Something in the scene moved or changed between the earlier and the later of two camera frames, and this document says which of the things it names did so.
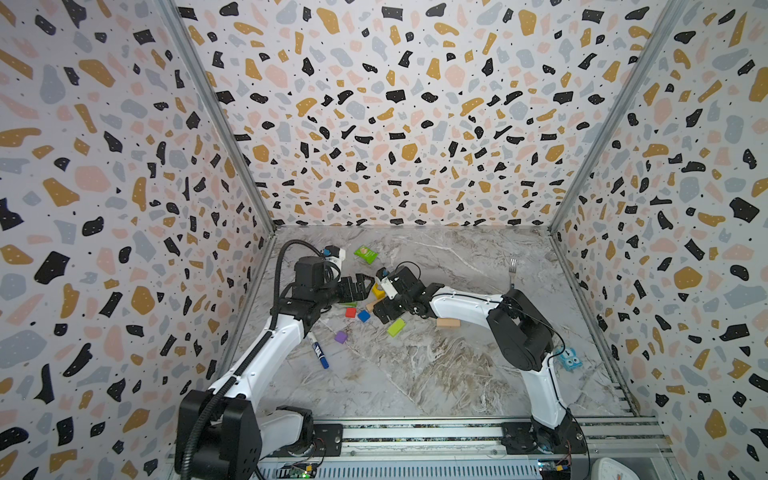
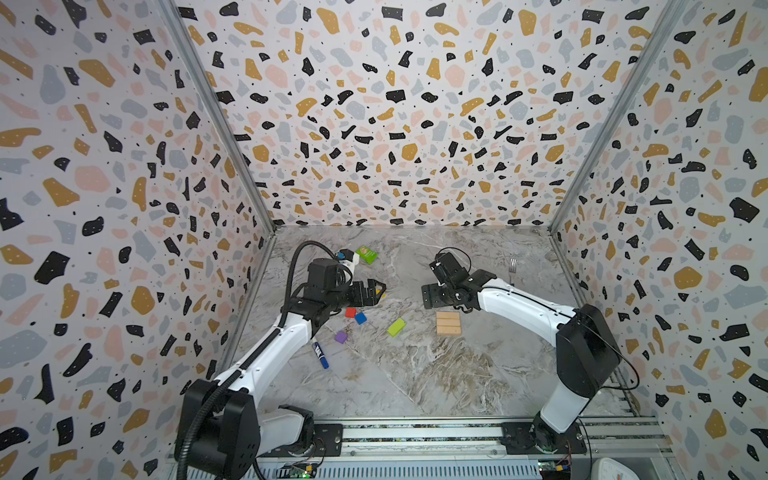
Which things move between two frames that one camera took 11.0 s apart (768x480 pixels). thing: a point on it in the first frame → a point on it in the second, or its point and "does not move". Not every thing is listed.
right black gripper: x=393 y=301 → x=441 y=293
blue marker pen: x=318 y=350 does not move
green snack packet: x=367 y=254 does not move
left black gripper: x=359 y=292 does not move
